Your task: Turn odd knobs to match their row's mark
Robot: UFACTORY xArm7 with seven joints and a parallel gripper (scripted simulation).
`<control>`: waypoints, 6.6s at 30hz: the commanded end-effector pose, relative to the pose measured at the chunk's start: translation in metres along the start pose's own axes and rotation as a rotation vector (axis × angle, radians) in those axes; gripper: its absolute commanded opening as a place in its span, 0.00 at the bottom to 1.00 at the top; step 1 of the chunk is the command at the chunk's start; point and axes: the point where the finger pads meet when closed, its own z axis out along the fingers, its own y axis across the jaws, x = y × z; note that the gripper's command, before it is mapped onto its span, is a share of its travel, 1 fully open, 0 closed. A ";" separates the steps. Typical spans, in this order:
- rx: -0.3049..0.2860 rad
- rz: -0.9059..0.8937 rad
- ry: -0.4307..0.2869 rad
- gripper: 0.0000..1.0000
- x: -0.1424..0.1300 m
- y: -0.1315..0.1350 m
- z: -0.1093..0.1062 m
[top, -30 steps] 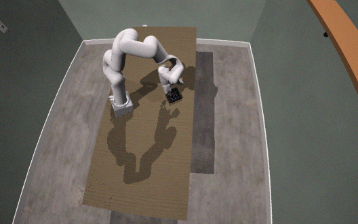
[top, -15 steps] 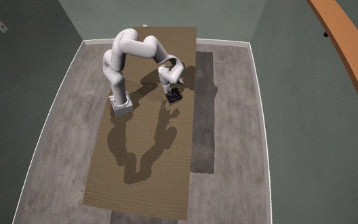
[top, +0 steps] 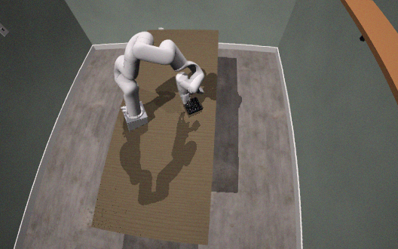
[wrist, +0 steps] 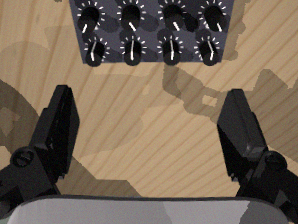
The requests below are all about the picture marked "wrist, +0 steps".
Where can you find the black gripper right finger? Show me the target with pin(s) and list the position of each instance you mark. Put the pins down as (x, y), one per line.
(248, 159)

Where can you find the black knob box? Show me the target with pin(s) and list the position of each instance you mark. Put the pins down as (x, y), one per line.
(112, 32)

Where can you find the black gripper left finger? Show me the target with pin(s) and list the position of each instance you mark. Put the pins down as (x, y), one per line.
(34, 169)

